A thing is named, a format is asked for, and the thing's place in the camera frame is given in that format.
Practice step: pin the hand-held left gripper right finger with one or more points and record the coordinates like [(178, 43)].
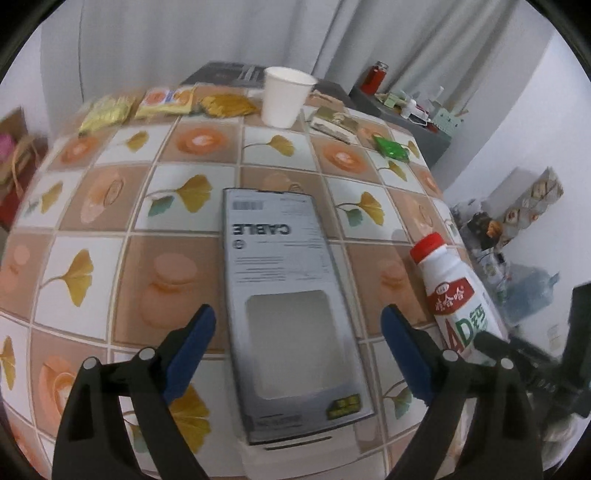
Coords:
[(408, 355)]

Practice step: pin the pink plastic wrapper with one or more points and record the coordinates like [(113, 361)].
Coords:
[(7, 147)]

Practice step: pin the dark printed bag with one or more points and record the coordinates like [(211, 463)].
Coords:
[(485, 230)]

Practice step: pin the green packet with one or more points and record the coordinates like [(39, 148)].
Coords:
[(391, 148)]

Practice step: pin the patterned tablecloth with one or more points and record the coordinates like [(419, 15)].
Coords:
[(115, 194)]

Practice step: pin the blue water jug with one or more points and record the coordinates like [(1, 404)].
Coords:
[(531, 286)]

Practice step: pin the patterned cloth roll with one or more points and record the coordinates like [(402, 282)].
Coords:
[(535, 198)]

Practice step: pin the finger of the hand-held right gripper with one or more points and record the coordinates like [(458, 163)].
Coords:
[(531, 355)]

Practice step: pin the grey curtain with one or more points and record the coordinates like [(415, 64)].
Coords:
[(231, 32)]

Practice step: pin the small beige box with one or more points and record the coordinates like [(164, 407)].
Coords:
[(334, 123)]

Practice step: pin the brown paper bag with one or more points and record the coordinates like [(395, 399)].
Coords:
[(11, 122)]

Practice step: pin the white milk bottle red cap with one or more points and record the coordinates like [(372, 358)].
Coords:
[(455, 295)]

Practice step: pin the dark flat box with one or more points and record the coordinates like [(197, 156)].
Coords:
[(221, 73)]

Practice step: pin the clear spray bottle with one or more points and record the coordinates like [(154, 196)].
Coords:
[(439, 97)]

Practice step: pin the grey cabinet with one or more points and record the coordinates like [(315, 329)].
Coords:
[(436, 145)]

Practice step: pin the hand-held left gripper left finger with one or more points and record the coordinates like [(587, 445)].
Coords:
[(191, 350)]

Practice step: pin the orange yellow snack packet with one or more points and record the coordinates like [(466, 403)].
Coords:
[(164, 101)]

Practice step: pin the small white bottle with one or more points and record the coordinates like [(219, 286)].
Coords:
[(407, 109)]

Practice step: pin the red thermos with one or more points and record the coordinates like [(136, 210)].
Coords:
[(375, 76)]

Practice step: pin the gold snack packet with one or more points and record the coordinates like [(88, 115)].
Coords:
[(228, 105)]

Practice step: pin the white paper cup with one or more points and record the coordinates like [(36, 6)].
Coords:
[(284, 101)]

